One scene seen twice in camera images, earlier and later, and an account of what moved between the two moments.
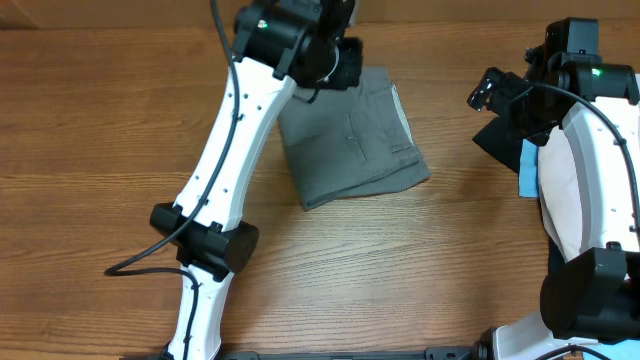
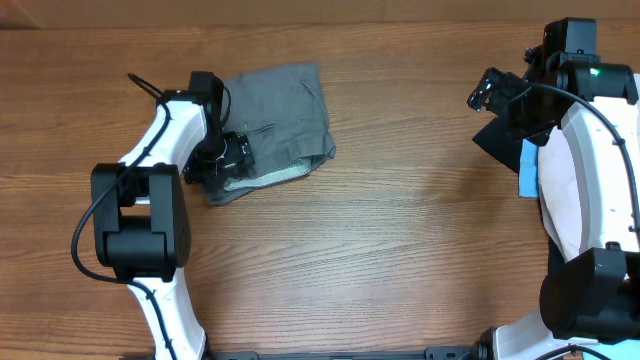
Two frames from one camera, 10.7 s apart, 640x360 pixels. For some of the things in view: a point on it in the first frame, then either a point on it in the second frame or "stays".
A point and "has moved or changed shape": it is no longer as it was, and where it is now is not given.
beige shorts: (559, 195) stays
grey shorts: (350, 140) has moved or changed shape
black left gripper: (348, 74) to (240, 153)
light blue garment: (529, 170) stays
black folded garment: (502, 143) stays
